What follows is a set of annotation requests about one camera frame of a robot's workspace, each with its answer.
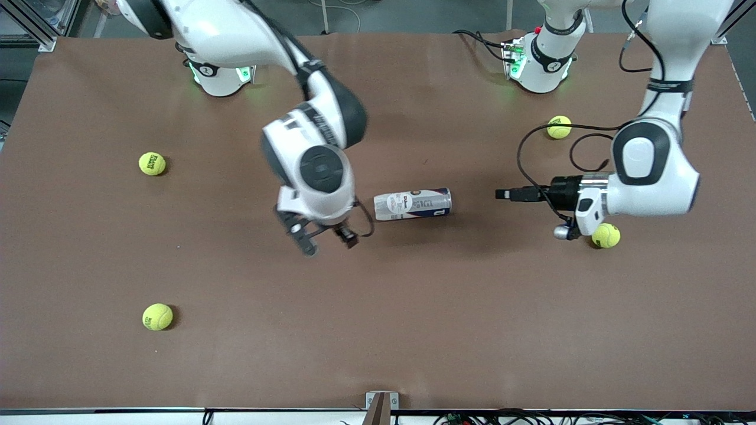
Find brown table mat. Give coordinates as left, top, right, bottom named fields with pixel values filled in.
left=0, top=30, right=756, bottom=412

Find black left base cable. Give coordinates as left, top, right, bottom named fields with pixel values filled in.
left=454, top=28, right=510, bottom=63

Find tangled black cables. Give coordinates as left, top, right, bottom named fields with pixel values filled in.
left=434, top=407, right=756, bottom=425

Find clear tennis ball can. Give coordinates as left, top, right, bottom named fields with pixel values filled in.
left=373, top=188, right=452, bottom=222

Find aluminium frame post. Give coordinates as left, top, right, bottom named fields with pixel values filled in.
left=709, top=0, right=756, bottom=45
left=0, top=0, right=58, bottom=53

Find grey metal bracket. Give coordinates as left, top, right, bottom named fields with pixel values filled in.
left=365, top=391, right=400, bottom=425

